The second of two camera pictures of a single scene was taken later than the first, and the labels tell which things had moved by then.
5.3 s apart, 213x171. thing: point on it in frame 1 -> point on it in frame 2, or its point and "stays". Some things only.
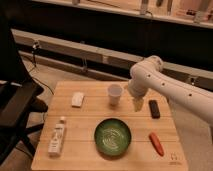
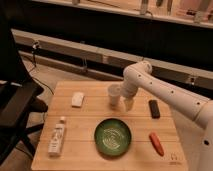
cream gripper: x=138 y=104 -> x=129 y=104
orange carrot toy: x=157 y=144 stays
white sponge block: x=77 y=98 stays
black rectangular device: x=154 y=109 stays
